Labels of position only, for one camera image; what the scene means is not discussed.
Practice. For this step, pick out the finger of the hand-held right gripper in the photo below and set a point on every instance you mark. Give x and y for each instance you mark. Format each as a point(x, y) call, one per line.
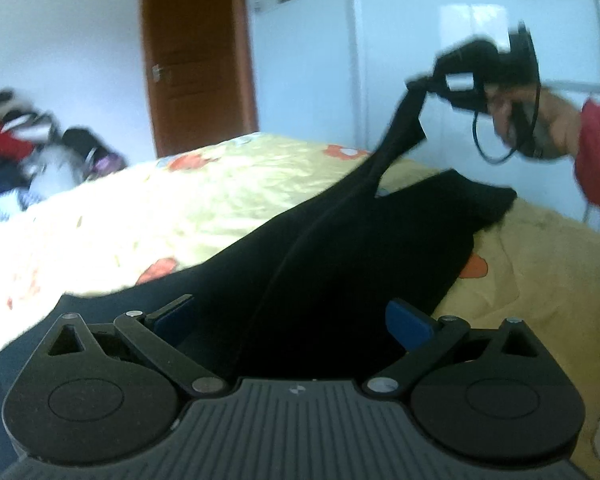
point(427, 81)

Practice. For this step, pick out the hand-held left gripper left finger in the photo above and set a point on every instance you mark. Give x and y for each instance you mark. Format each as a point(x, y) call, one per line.
point(172, 317)

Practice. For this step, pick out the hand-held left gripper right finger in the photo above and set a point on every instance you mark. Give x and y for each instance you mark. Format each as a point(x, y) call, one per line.
point(405, 322)

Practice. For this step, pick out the black pants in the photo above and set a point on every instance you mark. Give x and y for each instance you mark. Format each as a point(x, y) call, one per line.
point(355, 260)

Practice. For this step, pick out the person's right hand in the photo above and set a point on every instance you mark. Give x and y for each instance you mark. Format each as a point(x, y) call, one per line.
point(555, 120)

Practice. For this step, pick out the yellow printed bed sheet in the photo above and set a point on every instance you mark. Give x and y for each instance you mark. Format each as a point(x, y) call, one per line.
point(180, 200)

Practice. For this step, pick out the purple cloth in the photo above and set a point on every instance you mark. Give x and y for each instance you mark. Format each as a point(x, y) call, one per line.
point(107, 164)

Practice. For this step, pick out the black bag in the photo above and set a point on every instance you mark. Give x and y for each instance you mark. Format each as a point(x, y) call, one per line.
point(82, 142)

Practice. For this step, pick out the pile of clothes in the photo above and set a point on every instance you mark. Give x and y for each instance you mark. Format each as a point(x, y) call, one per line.
point(10, 145)

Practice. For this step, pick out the brown wooden door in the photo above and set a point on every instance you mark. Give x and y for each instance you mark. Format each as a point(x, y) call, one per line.
point(195, 35)

